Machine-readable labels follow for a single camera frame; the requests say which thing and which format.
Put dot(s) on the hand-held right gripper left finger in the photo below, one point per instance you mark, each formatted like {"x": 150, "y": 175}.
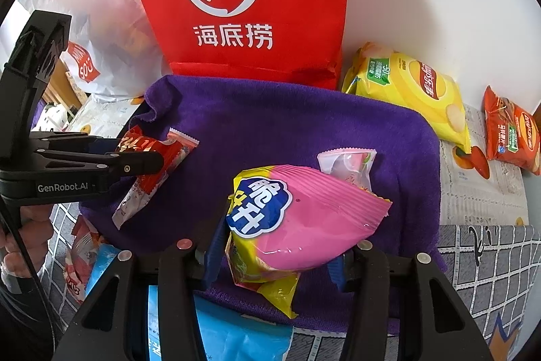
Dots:
{"x": 214, "y": 259}

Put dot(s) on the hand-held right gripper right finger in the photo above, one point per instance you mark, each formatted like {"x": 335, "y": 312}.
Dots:
{"x": 336, "y": 274}

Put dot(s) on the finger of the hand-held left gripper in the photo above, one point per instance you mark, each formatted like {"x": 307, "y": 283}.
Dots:
{"x": 135, "y": 164}
{"x": 99, "y": 145}

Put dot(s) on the red white snack packet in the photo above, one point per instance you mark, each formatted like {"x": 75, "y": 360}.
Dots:
{"x": 169, "y": 158}

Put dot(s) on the pink yellow snack bag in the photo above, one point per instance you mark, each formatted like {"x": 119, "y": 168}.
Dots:
{"x": 304, "y": 225}

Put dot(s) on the white pink candy packet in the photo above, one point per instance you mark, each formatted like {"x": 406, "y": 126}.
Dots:
{"x": 82, "y": 259}

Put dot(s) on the small pink snack packet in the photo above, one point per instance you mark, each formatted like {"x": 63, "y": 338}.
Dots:
{"x": 346, "y": 164}

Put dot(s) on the person's left hand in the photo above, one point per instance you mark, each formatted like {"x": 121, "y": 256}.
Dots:
{"x": 38, "y": 219}

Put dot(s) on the floral bedding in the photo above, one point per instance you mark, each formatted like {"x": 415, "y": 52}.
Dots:
{"x": 53, "y": 118}

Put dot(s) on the wooden headboard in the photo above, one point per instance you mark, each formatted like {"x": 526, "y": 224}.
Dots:
{"x": 63, "y": 90}

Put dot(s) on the blue tissue pack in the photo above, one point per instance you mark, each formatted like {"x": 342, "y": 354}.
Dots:
{"x": 236, "y": 340}

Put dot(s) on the white plastic bag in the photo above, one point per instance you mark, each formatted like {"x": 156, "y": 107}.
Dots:
{"x": 118, "y": 27}

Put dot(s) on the purple towel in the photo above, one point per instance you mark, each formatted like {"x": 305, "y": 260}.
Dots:
{"x": 262, "y": 124}

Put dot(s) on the grey checked cloth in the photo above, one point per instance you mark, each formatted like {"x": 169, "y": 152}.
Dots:
{"x": 486, "y": 268}

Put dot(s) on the yellow chip bag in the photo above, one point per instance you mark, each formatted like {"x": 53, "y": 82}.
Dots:
{"x": 418, "y": 98}

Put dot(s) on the orange chip bag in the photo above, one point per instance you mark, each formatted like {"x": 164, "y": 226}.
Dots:
{"x": 511, "y": 132}

